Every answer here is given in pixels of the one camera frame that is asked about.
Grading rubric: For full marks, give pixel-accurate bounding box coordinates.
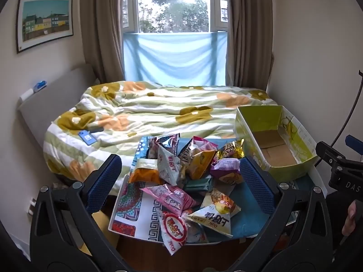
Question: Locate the purple packet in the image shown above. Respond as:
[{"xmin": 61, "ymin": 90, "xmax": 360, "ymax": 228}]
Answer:
[{"xmin": 210, "ymin": 158, "xmax": 244, "ymax": 186}]

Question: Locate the white and yellow chips packet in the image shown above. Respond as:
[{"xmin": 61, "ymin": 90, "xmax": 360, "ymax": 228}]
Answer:
[{"xmin": 200, "ymin": 188, "xmax": 236, "ymax": 214}]

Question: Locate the framed house picture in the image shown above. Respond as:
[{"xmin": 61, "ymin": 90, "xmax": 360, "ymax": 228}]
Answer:
[{"xmin": 16, "ymin": 0, "xmax": 74, "ymax": 54}]

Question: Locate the brown curtain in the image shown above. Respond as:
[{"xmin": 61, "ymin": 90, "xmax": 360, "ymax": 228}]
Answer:
[
  {"xmin": 225, "ymin": 0, "xmax": 275, "ymax": 92},
  {"xmin": 81, "ymin": 0, "xmax": 139, "ymax": 85}
]

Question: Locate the grey bed headboard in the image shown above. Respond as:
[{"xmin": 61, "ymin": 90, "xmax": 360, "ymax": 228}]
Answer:
[{"xmin": 18, "ymin": 64, "xmax": 99, "ymax": 159}]

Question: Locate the white triangular packet green print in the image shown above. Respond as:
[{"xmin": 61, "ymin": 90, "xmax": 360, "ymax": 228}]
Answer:
[{"xmin": 187, "ymin": 204, "xmax": 241, "ymax": 238}]

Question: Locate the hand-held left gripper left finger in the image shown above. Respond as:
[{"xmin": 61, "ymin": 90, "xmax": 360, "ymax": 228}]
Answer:
[{"xmin": 30, "ymin": 154, "xmax": 134, "ymax": 272}]

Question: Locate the black and white bread packet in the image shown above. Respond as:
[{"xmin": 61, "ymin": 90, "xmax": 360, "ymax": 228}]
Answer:
[{"xmin": 178, "ymin": 144, "xmax": 197, "ymax": 160}]

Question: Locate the gold shiny packet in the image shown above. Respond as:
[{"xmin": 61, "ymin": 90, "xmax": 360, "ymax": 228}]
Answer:
[{"xmin": 217, "ymin": 139, "xmax": 245, "ymax": 160}]

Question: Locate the pink and white strawberry packet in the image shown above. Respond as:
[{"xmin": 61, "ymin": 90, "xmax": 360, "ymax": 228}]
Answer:
[{"xmin": 193, "ymin": 136, "xmax": 219, "ymax": 154}]

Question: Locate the white triangular packet red print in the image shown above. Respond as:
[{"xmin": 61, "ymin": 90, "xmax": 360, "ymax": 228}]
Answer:
[{"xmin": 157, "ymin": 144, "xmax": 185, "ymax": 187}]

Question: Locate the yellow bread packet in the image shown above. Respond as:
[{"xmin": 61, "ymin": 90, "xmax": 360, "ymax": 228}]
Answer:
[{"xmin": 184, "ymin": 150, "xmax": 218, "ymax": 180}]

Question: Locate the patterned tray board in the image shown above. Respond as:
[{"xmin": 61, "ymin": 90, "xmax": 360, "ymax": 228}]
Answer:
[{"xmin": 110, "ymin": 136, "xmax": 321, "ymax": 245}]

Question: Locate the brown packet with blue print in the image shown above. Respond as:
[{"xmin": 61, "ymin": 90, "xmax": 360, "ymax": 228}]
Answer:
[{"xmin": 147, "ymin": 133, "xmax": 181, "ymax": 159}]

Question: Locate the floral striped blanket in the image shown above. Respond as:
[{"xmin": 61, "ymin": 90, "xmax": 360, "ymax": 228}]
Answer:
[{"xmin": 44, "ymin": 81, "xmax": 284, "ymax": 197}]

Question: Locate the light blue window cloth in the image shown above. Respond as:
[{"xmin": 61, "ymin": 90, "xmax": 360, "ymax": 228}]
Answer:
[{"xmin": 123, "ymin": 32, "xmax": 227, "ymax": 87}]

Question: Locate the pale green and orange packet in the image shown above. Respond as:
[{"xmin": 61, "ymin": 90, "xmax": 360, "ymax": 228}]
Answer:
[{"xmin": 129, "ymin": 159, "xmax": 164, "ymax": 185}]

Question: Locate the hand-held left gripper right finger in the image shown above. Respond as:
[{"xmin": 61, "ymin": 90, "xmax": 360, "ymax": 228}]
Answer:
[{"xmin": 227, "ymin": 157, "xmax": 331, "ymax": 272}]

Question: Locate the green cardboard box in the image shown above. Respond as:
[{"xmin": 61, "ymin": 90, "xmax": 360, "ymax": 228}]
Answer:
[{"xmin": 233, "ymin": 105, "xmax": 318, "ymax": 181}]

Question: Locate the white window frame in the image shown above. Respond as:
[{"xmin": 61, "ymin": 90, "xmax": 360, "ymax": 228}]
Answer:
[{"xmin": 122, "ymin": 0, "xmax": 229, "ymax": 34}]

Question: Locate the white packet with red circle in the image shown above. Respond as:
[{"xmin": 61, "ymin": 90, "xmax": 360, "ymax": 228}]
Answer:
[{"xmin": 156, "ymin": 208, "xmax": 189, "ymax": 257}]

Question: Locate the brown paper envelope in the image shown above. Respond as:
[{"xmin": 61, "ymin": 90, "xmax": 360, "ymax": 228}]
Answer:
[{"xmin": 92, "ymin": 211, "xmax": 121, "ymax": 257}]

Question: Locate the dark green packet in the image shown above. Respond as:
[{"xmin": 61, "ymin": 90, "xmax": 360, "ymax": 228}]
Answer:
[{"xmin": 184, "ymin": 176, "xmax": 214, "ymax": 193}]

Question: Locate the blue phone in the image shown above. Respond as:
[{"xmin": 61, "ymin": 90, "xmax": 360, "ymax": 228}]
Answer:
[{"xmin": 78, "ymin": 132, "xmax": 97, "ymax": 147}]

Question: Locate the person's right hand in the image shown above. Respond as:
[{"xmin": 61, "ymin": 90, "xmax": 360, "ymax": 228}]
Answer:
[{"xmin": 342, "ymin": 200, "xmax": 360, "ymax": 237}]

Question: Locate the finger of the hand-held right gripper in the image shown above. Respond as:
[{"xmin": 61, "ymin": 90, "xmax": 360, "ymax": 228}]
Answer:
[
  {"xmin": 316, "ymin": 141, "xmax": 345, "ymax": 163},
  {"xmin": 345, "ymin": 135, "xmax": 363, "ymax": 151}
]

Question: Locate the black cable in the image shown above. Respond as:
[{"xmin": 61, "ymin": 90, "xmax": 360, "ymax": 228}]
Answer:
[{"xmin": 330, "ymin": 69, "xmax": 363, "ymax": 148}]

